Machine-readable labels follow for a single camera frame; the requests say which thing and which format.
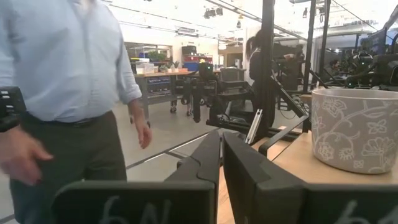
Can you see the thin black frame post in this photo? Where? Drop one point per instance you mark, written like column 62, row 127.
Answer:
column 309, row 46
column 325, row 37

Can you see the grey plastic bin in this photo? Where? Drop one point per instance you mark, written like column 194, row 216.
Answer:
column 232, row 74

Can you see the black ceiling spotlights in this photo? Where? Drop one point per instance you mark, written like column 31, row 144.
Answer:
column 213, row 12

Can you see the thick black frame post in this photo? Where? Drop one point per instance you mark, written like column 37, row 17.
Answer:
column 268, row 62

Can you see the black diagonal frame brace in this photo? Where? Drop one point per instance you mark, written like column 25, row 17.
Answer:
column 289, row 96

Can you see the person in light shirt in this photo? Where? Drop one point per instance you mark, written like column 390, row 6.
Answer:
column 62, row 77

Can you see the black ribbed device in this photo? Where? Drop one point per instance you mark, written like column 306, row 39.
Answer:
column 9, row 109

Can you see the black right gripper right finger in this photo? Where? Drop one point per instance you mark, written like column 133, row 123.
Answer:
column 280, row 199

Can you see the person standing at robot rig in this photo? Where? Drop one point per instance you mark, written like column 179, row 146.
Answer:
column 255, row 59

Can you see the green potted plant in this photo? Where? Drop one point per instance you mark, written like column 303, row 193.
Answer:
column 156, row 56

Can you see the person's hand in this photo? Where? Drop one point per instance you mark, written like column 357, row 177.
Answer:
column 144, row 133
column 21, row 152

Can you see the grey floral ceramic cup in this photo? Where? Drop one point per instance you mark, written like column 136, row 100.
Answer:
column 354, row 130

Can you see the workbench with wooden top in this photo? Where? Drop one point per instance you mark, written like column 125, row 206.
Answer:
column 158, row 84

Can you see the black robot rig on stand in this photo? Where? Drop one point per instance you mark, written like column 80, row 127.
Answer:
column 214, row 93

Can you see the silver aluminium extrusion bar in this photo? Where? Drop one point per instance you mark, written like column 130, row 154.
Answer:
column 254, row 127

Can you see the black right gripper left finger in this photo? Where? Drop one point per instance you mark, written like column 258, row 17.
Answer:
column 149, row 202

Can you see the person seated behind posts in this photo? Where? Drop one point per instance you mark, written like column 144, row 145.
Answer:
column 334, row 67

